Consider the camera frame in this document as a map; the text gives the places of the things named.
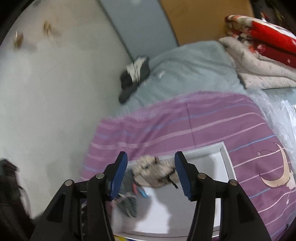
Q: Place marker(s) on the dark clothes bundle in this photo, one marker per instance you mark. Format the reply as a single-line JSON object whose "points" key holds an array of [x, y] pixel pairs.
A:
{"points": [[132, 77]]}

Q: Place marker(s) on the grey blanket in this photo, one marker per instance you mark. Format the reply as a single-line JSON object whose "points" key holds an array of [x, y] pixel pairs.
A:
{"points": [[201, 66]]}

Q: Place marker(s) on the beige plaid cloth bag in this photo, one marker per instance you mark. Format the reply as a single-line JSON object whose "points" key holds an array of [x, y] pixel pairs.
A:
{"points": [[150, 171]]}

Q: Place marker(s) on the green plaid cloth doll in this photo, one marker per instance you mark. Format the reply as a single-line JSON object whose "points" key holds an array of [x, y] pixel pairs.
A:
{"points": [[126, 200]]}

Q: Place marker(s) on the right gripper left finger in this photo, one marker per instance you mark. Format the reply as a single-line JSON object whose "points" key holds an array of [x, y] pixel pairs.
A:
{"points": [[78, 210]]}

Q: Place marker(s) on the cream folded quilt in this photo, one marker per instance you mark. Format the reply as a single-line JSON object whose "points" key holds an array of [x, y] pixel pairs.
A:
{"points": [[256, 71]]}

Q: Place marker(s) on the red folded quilt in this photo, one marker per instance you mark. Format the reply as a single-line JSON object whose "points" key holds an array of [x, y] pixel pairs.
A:
{"points": [[261, 37]]}

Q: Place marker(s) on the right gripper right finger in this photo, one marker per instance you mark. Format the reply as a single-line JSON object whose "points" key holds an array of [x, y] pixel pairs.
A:
{"points": [[239, 219]]}

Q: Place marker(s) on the white cardboard box tray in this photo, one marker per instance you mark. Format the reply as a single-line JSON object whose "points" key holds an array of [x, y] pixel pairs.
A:
{"points": [[167, 214]]}

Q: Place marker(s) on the purple striped bed sheet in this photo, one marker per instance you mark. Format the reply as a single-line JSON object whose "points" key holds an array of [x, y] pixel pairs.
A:
{"points": [[260, 161]]}

